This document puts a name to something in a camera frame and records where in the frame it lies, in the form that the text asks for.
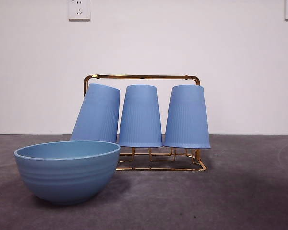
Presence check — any blue ribbed plastic cup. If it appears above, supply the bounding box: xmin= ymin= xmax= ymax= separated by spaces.
xmin=69 ymin=83 xmax=121 ymax=144
xmin=162 ymin=85 xmax=211 ymax=150
xmin=119 ymin=85 xmax=163 ymax=148

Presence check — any light blue ribbed bowl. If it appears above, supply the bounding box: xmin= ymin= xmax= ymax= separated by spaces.
xmin=13 ymin=140 xmax=121 ymax=206

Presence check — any gold wire cup rack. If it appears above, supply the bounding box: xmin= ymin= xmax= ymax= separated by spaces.
xmin=83 ymin=74 xmax=207 ymax=172

